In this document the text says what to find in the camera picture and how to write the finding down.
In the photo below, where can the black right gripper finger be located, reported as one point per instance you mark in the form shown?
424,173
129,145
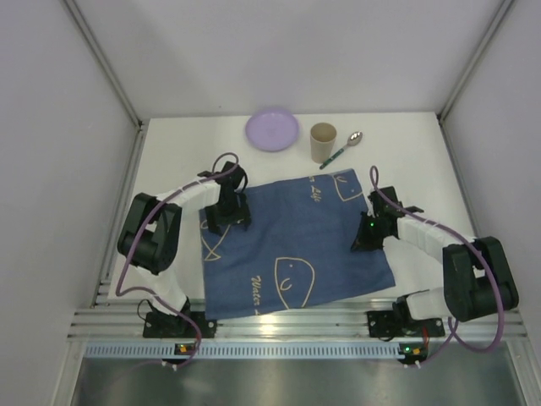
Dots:
364,239
380,242

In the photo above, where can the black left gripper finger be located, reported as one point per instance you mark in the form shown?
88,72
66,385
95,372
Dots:
245,215
212,221

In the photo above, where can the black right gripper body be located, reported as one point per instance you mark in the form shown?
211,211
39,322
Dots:
365,238

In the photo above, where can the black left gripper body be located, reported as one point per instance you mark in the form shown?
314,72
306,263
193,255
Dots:
228,216

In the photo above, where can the blue cloth placemat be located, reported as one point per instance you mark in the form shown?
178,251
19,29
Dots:
295,253

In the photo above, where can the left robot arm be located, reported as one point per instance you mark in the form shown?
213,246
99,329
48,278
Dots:
150,237

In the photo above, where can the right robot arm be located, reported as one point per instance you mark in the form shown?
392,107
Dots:
477,278

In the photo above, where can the lilac plate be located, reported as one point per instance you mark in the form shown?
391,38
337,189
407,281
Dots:
272,129

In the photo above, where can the beige cup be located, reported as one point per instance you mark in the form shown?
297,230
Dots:
322,139

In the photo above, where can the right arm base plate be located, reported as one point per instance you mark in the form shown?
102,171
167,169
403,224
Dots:
387,325

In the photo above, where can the green handled spoon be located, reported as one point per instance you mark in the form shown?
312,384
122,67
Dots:
353,140

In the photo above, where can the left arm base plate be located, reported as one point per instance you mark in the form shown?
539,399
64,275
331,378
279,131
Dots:
159,325

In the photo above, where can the right aluminium frame post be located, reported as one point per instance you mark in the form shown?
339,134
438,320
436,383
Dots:
497,20

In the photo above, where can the aluminium frame post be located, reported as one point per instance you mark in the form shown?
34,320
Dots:
97,52
497,20

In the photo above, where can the aluminium front rail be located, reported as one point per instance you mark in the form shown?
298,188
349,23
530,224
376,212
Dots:
343,319

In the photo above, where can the slotted cable duct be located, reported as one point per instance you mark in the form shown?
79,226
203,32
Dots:
253,350

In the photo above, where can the left aluminium frame post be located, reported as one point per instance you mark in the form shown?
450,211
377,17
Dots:
97,52

